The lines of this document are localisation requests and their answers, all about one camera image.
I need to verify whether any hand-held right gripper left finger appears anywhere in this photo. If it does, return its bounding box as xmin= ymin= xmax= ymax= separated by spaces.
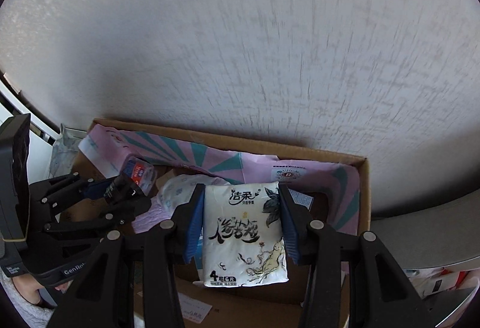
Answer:
xmin=47 ymin=183 xmax=206 ymax=328

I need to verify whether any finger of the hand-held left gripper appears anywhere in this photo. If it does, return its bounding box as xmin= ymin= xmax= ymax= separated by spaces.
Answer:
xmin=41 ymin=195 xmax=152 ymax=252
xmin=28 ymin=171 xmax=147 ymax=216

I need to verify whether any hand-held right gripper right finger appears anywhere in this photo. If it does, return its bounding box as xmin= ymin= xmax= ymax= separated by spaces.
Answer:
xmin=278 ymin=183 xmax=436 ymax=328

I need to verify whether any light blue small box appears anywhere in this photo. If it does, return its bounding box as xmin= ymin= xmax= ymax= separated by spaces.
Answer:
xmin=187 ymin=234 xmax=205 ymax=269

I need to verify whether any white floral soft packet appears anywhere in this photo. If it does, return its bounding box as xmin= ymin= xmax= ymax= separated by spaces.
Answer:
xmin=155 ymin=175 xmax=230 ymax=222

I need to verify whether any pale pink soft packet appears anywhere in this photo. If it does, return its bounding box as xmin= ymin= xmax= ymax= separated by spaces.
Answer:
xmin=131 ymin=206 xmax=185 ymax=236

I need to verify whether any clear plastic floss pick box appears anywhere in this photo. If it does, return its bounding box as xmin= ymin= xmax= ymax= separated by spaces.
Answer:
xmin=119 ymin=155 xmax=157 ymax=197

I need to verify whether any white printed tissue pack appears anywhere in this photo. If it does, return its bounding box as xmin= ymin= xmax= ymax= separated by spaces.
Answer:
xmin=193 ymin=181 xmax=290 ymax=288

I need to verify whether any cardboard box with pink lining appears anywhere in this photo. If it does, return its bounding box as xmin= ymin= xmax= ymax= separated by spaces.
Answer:
xmin=62 ymin=119 xmax=372 ymax=328

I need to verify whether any person's left forearm white sleeve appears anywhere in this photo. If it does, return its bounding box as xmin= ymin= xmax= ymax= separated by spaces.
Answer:
xmin=0 ymin=269 xmax=58 ymax=328

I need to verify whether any person's left hand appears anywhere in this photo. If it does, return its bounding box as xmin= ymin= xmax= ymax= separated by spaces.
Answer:
xmin=11 ymin=275 xmax=71 ymax=305

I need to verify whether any white and blue carton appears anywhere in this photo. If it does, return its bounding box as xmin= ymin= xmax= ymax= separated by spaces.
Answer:
xmin=290 ymin=190 xmax=314 ymax=211

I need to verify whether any floral bed sheet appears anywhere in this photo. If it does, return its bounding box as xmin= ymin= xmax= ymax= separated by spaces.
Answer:
xmin=49 ymin=127 xmax=89 ymax=179

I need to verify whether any white and red box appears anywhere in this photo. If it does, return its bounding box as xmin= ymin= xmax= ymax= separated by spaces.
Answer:
xmin=408 ymin=267 xmax=471 ymax=299

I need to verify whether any white window frame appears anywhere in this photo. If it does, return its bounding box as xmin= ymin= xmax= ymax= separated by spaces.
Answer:
xmin=0 ymin=71 xmax=62 ymax=143

